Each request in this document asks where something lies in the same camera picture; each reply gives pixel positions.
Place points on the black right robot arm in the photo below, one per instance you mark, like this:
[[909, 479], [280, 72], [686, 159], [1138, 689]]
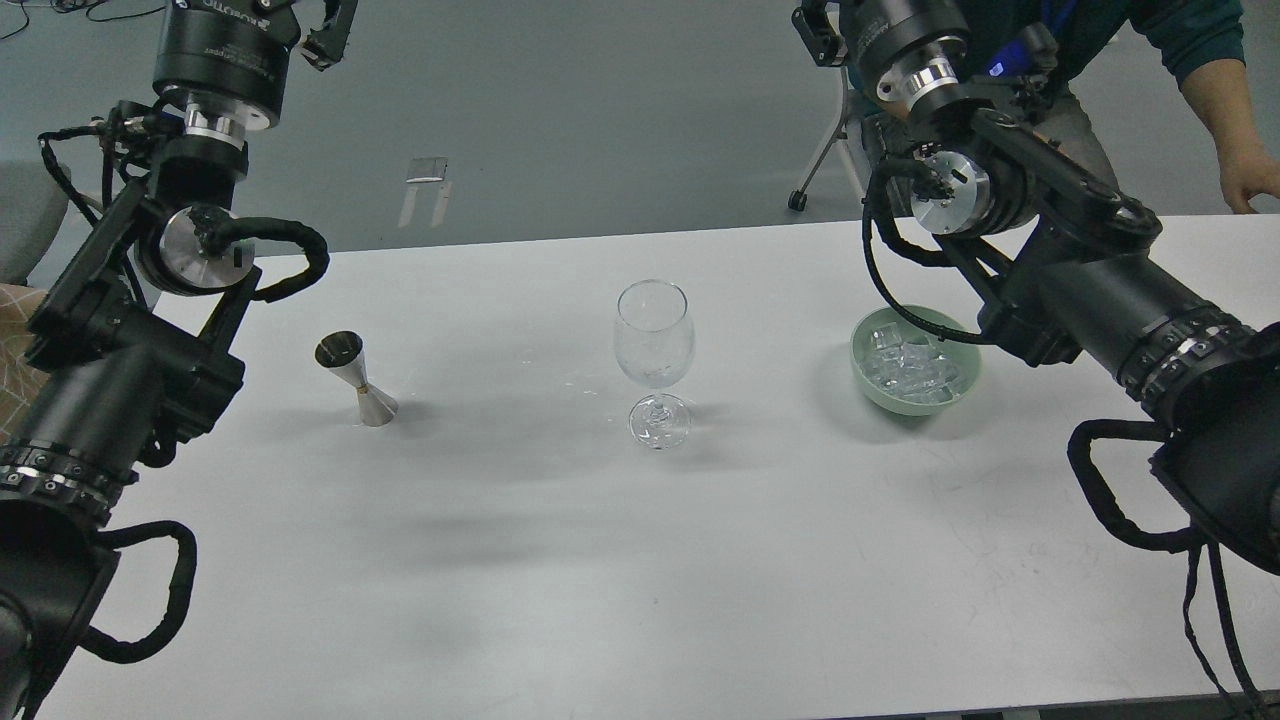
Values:
[[1060, 259]]

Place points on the steel double jigger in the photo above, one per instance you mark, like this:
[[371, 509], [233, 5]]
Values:
[[343, 354]]

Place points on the person in teal sweater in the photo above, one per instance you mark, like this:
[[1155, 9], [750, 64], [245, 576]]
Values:
[[1143, 93]]

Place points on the metal floor plate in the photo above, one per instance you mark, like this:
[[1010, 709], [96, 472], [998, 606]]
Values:
[[426, 170]]

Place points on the person's hand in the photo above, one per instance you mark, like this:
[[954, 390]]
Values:
[[1246, 170]]

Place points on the clear wine glass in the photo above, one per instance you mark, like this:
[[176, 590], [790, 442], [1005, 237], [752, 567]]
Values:
[[654, 344]]

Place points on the pile of clear ice cubes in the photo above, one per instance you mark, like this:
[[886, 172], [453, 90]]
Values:
[[911, 369]]

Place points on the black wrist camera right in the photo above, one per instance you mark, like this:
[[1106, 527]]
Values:
[[1033, 52]]

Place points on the beige checked cushion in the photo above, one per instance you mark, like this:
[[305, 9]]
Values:
[[20, 383]]

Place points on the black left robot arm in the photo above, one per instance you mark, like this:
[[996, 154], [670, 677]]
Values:
[[134, 337]]

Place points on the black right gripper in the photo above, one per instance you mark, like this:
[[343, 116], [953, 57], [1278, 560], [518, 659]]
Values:
[[875, 34]]

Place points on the grey office chair right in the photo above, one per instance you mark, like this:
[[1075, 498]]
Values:
[[842, 140]]

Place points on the green bowl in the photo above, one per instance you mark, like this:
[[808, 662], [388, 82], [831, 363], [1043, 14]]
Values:
[[966, 356]]

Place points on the grey chair left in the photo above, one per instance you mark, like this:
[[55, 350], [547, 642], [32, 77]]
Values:
[[32, 210]]

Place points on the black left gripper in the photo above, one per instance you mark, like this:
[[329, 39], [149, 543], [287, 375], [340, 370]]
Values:
[[239, 50]]

